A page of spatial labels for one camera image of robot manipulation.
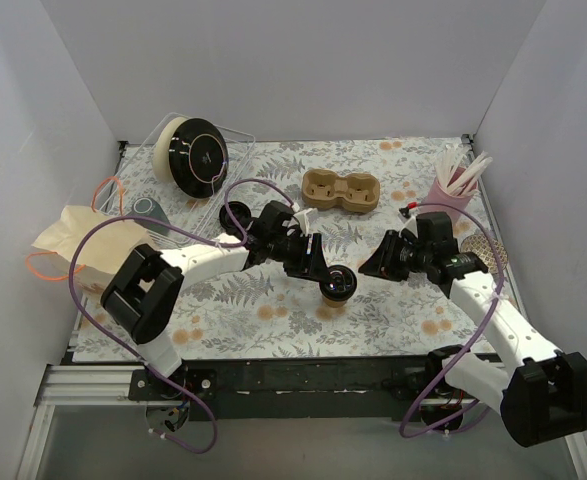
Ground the black coffee cup lid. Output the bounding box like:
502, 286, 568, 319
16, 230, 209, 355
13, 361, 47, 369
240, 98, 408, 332
320, 265, 357, 302

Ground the brown paper coffee cup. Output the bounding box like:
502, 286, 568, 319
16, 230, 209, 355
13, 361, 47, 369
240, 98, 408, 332
322, 293, 350, 308

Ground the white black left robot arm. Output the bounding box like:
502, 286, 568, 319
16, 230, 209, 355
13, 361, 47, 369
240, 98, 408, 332
100, 201, 357, 400

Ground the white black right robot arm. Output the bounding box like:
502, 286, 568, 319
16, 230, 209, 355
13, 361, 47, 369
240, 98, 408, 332
359, 207, 587, 447

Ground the kraft paper takeout bag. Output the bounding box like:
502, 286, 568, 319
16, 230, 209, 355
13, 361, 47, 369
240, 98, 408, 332
32, 205, 156, 297

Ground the pink straw holder cup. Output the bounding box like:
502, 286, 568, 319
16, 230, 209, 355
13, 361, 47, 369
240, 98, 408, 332
417, 178, 478, 226

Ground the brown pulp cup carrier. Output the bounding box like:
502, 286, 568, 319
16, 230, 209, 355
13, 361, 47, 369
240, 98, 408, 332
301, 169, 381, 214

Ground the floral patterned tablecloth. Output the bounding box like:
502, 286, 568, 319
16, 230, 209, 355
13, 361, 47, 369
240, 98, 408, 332
72, 135, 529, 361

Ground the dark green mug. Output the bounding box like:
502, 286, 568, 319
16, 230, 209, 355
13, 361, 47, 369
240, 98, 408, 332
129, 197, 170, 236

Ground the cream round plate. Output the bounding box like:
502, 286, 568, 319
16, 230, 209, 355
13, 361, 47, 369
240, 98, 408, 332
152, 116, 186, 184

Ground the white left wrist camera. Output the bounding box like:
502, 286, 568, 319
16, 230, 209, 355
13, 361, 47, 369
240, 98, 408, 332
293, 208, 318, 235

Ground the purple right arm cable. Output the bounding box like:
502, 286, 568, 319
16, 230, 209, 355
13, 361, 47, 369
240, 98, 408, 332
397, 202, 507, 440

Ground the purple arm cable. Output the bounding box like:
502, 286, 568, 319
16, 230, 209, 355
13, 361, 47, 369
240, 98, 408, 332
397, 202, 507, 440
70, 178, 302, 454

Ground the black table front rail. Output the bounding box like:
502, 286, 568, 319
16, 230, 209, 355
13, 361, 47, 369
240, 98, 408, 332
127, 355, 484, 424

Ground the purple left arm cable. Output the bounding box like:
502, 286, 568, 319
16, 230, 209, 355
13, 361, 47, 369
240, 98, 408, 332
70, 178, 302, 454

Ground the aluminium frame rail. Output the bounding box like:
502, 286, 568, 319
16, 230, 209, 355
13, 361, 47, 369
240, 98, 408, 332
18, 365, 587, 479

